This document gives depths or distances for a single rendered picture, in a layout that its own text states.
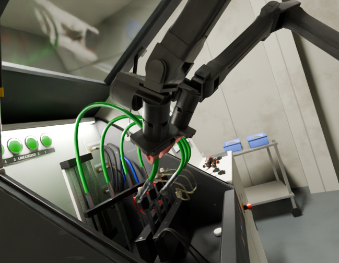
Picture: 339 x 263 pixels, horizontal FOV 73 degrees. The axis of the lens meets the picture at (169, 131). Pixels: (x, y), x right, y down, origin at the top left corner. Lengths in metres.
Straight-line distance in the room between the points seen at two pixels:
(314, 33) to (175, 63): 0.59
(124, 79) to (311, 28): 0.64
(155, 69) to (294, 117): 2.72
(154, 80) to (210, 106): 2.99
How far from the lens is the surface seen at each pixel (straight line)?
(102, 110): 1.20
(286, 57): 3.05
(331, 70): 3.34
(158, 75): 0.40
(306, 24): 0.92
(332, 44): 0.87
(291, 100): 3.03
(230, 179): 1.08
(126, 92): 0.47
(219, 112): 3.35
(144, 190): 0.63
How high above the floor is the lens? 1.29
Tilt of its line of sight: 1 degrees down
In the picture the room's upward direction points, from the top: 18 degrees counter-clockwise
